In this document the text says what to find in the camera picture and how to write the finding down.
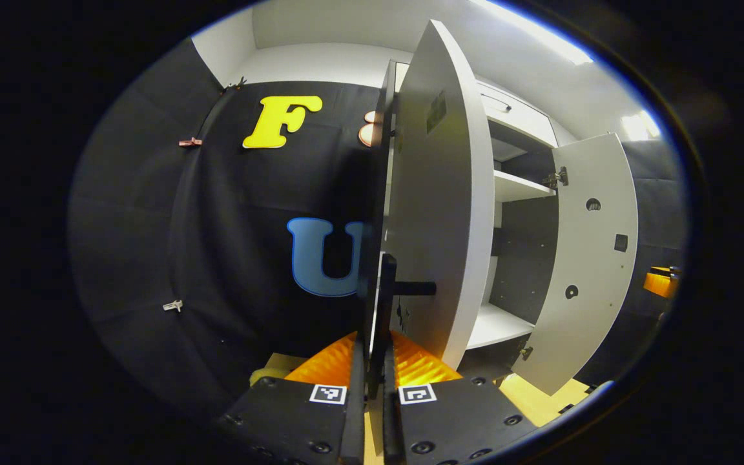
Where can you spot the white cabinet shelf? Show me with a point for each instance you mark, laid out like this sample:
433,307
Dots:
514,186
498,326

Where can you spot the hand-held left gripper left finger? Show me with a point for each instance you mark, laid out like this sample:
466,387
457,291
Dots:
354,420

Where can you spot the metal door hinge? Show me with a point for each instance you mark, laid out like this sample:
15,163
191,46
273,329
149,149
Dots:
556,177
526,353

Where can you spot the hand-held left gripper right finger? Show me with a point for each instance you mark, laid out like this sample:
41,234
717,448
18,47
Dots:
391,426

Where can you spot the small ceiling light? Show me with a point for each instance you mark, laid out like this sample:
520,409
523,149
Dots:
640,126

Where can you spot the white clip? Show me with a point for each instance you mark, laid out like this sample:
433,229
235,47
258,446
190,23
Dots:
172,305

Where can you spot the black binder clip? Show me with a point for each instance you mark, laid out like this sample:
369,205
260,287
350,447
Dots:
235,84

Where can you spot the beige double-door shoe cabinet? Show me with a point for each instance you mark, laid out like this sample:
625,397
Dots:
527,258

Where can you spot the beige door with headphones sticker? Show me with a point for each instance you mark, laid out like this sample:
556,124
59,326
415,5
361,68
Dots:
591,258

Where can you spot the beige cabinet flap panel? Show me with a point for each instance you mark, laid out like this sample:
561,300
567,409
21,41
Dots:
520,119

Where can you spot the beige door with camera sticker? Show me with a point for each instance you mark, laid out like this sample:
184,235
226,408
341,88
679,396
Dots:
436,194

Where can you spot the pink clip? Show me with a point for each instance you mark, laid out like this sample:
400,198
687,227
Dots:
190,141

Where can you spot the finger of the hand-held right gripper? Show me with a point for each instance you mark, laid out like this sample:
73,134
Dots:
659,284
674,271

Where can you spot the black backdrop cloth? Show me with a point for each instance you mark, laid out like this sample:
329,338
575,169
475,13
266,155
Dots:
152,226

